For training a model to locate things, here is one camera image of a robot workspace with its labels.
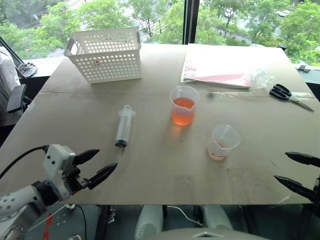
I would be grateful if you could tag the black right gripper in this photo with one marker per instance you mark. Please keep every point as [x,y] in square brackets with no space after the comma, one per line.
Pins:
[317,192]

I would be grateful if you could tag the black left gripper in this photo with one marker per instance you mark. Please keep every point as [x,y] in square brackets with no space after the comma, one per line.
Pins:
[73,178]

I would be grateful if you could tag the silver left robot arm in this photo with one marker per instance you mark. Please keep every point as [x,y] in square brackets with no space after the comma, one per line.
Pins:
[15,200]

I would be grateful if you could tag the large clear plastic syringe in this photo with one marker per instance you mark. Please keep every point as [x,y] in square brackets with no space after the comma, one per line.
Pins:
[123,127]

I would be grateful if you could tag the small near-empty plastic beaker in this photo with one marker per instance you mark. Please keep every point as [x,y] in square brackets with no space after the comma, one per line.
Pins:
[220,147]

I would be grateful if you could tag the beaker with orange liquid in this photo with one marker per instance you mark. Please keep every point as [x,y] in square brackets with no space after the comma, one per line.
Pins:
[183,113]

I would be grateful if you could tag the grey rounded robot leg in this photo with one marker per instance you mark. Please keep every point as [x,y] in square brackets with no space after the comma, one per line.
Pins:
[148,221]
[216,217]

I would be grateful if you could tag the black chair armrest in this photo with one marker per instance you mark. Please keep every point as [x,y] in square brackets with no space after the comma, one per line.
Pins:
[16,98]

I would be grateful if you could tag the white perforated plastic basket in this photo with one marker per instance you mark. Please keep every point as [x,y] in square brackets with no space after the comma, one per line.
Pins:
[110,62]

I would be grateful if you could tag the small black clip on windowsill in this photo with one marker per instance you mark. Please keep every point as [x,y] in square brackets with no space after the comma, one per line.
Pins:
[303,68]

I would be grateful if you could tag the grey robot torso edge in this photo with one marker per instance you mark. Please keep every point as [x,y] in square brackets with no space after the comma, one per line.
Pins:
[207,235]

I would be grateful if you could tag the black object on windowsill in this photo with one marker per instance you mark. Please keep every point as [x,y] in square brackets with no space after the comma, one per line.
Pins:
[27,68]

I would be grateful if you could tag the person in white shirt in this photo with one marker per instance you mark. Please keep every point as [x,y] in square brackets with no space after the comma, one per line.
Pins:
[6,82]

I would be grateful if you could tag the clear bag with red paper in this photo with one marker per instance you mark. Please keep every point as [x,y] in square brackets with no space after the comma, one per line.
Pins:
[220,72]

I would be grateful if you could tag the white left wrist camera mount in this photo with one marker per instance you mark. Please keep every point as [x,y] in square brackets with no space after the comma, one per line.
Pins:
[56,162]

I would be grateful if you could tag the dark window frame post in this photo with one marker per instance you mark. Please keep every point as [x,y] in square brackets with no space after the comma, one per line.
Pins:
[191,22]

